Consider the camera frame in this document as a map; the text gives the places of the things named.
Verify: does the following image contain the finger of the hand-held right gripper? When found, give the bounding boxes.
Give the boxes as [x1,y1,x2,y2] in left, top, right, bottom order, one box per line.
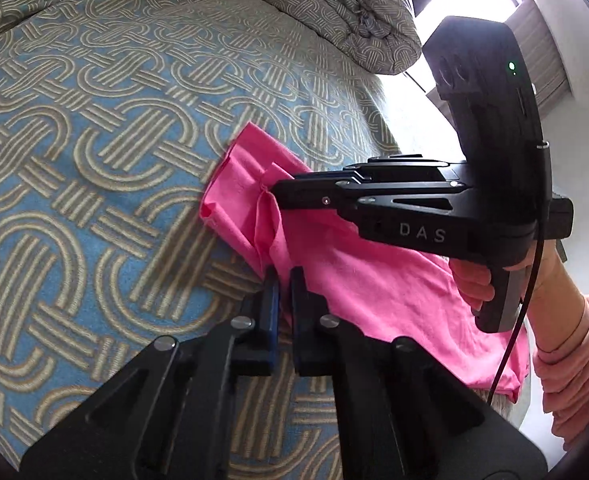
[343,154,450,182]
[269,174,470,224]

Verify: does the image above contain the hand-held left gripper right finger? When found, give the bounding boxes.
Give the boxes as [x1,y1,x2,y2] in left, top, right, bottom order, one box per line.
[290,266,546,480]

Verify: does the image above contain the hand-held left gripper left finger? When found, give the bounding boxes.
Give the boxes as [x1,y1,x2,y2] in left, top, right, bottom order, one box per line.
[19,267,280,480]

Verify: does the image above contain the pink pants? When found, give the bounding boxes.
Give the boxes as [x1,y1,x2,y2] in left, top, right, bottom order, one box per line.
[199,122,530,403]

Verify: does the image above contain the person's right forearm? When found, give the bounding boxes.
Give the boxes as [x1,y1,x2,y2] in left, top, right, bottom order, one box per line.
[525,280,589,443]

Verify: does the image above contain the person's right hand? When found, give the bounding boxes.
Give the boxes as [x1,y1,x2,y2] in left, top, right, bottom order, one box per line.
[449,240,563,317]

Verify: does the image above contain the beige curtain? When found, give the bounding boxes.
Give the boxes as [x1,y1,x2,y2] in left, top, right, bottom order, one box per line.
[499,5,574,111]

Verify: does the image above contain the dark framed window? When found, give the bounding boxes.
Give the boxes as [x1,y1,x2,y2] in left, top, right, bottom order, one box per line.
[405,0,525,106]

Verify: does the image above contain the rolled patterned duvet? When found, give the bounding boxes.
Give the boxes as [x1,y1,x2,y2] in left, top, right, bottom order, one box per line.
[224,0,422,76]

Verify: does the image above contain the bed with patterned sheet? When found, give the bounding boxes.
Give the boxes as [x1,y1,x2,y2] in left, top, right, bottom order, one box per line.
[0,0,525,480]

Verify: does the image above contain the black cable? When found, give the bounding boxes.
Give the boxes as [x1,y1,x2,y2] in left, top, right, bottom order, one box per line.
[485,141,550,405]

